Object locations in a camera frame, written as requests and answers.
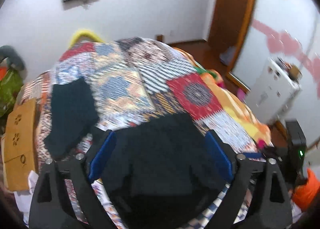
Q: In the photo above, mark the wooden lap desk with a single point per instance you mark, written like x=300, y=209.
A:
x=20, y=144

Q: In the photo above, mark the white drawer cabinet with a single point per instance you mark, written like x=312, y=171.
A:
x=272, y=94

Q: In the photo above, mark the pink foam mat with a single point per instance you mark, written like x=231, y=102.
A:
x=241, y=94

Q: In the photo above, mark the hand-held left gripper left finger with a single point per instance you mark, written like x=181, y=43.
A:
x=102, y=157

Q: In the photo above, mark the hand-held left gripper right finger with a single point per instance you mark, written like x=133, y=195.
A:
x=220, y=155

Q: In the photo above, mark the yellow foam bed guard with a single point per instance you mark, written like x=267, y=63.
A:
x=82, y=31

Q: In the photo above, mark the patchwork printed blanket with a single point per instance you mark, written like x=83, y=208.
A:
x=125, y=89

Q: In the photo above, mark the orange box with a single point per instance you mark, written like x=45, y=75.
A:
x=2, y=72

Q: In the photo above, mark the folded dark teal garment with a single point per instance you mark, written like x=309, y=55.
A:
x=70, y=114

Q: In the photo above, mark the white papers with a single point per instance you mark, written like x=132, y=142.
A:
x=25, y=194

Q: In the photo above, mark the grey neck pillow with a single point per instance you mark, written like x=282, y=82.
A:
x=15, y=56

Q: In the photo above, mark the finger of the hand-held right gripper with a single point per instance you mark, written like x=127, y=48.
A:
x=273, y=152

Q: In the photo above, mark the person's right forearm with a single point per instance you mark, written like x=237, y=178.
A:
x=306, y=191

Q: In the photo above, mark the wooden bed post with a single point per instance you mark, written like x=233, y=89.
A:
x=159, y=38

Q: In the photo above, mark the small brown box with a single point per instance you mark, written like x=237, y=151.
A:
x=295, y=71

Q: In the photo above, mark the wooden door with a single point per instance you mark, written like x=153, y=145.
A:
x=230, y=6

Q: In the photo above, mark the black pants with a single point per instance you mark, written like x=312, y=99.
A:
x=160, y=159

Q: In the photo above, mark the orange floral blanket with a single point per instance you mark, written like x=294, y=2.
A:
x=250, y=116

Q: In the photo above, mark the green patterned hamper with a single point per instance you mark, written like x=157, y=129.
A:
x=10, y=89

